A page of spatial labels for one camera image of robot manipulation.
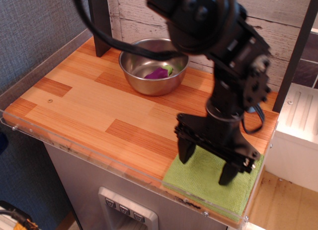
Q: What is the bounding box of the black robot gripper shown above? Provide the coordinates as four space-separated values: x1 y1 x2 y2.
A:
175 112 260 185

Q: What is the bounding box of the orange object bottom left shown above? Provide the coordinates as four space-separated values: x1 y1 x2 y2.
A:
13 220 39 230

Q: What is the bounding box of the white toy sink unit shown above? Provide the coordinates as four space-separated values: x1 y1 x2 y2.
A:
265 28 318 191

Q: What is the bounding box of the stainless steel bowl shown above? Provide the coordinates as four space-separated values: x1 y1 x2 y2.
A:
119 51 189 96

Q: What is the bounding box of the dark left frame post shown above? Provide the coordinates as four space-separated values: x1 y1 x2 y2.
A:
87 0 112 57

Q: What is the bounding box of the dark frame post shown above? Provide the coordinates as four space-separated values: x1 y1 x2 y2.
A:
272 0 318 113
87 0 112 57

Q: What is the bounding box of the grey toy fridge cabinet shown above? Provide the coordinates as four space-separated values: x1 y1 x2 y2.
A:
45 144 228 230

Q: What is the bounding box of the dark right frame post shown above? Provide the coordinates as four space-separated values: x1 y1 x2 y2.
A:
272 0 318 113

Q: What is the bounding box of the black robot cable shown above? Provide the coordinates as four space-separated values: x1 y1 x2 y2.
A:
72 0 182 61

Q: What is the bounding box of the purple toy eggplant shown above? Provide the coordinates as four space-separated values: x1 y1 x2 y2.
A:
144 65 173 79

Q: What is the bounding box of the silver dispenser button panel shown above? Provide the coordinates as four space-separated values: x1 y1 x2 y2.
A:
98 187 159 230

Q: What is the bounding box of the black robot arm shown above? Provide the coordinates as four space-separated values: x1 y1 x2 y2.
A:
146 0 270 185

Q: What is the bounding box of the green cloth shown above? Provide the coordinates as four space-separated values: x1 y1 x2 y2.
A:
163 146 264 222

